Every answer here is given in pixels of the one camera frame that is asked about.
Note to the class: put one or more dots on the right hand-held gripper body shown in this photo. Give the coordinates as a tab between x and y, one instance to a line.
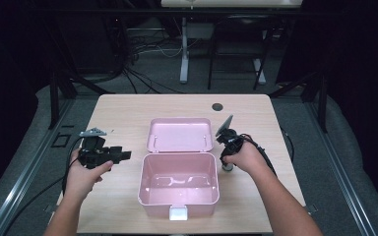
231	141

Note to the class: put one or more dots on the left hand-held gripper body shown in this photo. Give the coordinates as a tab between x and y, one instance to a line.
93	155

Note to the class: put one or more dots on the white background desk top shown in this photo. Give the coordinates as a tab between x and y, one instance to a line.
233	3

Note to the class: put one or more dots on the metal floor rail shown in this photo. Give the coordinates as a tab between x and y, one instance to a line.
341	173
23	173

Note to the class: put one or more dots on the person's left hand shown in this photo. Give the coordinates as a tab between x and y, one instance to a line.
82	178

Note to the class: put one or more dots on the person's right hand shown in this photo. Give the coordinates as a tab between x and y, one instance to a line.
249	159

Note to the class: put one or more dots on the black chair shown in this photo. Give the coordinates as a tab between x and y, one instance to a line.
239	24

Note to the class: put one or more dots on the black metal stand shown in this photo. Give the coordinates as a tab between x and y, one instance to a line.
322	105
54	98

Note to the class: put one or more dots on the grey tape strip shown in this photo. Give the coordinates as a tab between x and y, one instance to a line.
50	208
311	208

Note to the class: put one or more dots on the short white desk leg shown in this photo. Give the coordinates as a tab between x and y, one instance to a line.
260	72

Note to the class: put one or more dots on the tall white desk leg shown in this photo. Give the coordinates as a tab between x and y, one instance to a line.
184	52

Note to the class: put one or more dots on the black round table grommet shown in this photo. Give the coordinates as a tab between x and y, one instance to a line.
217	106

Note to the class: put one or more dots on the small white-capped bottle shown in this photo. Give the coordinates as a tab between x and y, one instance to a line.
228	167

